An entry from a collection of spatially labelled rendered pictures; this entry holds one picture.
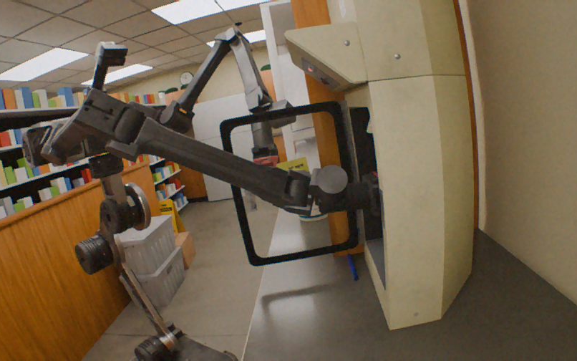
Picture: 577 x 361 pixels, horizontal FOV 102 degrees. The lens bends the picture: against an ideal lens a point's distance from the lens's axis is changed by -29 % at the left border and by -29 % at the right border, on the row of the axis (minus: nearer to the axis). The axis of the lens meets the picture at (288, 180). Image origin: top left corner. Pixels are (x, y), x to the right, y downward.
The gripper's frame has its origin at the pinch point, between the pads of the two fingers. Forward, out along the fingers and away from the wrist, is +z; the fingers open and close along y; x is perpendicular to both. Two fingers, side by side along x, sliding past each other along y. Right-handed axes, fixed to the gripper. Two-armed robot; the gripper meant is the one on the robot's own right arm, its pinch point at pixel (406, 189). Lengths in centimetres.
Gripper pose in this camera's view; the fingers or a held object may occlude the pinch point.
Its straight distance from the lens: 70.6
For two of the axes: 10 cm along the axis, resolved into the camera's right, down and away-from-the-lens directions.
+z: 9.9, -1.1, -0.4
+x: 1.1, 9.7, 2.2
